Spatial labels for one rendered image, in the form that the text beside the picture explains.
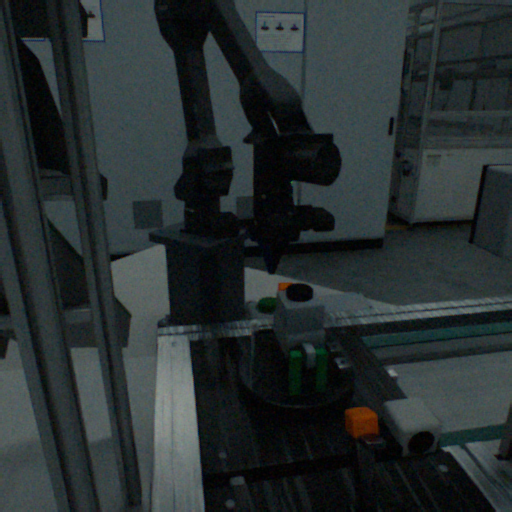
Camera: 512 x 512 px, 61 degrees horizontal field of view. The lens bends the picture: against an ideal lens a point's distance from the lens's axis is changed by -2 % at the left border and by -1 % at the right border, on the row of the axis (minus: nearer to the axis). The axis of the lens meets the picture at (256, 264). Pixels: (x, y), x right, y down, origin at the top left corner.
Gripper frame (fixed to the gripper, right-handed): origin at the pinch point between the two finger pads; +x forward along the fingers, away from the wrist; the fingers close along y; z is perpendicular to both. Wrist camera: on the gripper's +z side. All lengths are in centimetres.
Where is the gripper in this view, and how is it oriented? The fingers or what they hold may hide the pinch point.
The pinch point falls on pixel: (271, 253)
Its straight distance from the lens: 69.2
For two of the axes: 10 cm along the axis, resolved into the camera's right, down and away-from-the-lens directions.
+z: 2.1, 3.6, -9.1
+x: 0.0, 9.3, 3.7
